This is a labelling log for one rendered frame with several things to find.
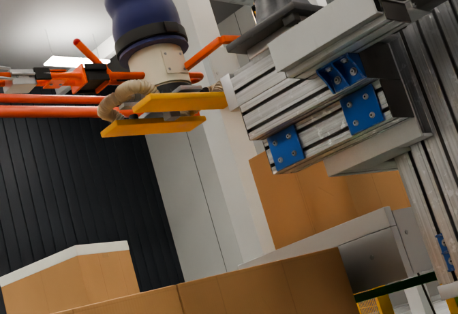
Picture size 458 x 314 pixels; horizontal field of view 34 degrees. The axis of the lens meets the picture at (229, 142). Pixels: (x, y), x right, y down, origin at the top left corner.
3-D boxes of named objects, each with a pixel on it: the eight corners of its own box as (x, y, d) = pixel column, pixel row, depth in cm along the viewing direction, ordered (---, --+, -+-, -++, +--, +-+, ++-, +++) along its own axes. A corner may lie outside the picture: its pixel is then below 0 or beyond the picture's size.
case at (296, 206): (388, 242, 293) (356, 148, 303) (471, 212, 264) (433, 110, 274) (281, 268, 254) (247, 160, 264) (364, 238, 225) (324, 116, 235)
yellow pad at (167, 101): (223, 109, 231) (219, 95, 233) (242, 96, 224) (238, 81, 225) (132, 113, 209) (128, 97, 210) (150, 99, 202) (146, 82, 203)
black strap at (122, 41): (163, 66, 244) (159, 55, 245) (203, 33, 228) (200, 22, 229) (103, 65, 229) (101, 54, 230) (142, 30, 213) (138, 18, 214)
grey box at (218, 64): (245, 103, 383) (228, 51, 390) (251, 99, 379) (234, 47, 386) (215, 105, 370) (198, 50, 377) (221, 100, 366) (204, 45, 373)
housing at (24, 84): (28, 94, 200) (24, 79, 201) (38, 83, 195) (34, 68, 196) (3, 95, 196) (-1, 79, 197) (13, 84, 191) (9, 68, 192)
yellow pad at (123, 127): (189, 131, 245) (185, 118, 246) (207, 120, 238) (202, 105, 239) (101, 137, 223) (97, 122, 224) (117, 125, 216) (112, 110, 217)
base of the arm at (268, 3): (330, 16, 178) (317, -21, 180) (290, 9, 167) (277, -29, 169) (285, 44, 188) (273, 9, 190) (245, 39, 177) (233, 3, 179)
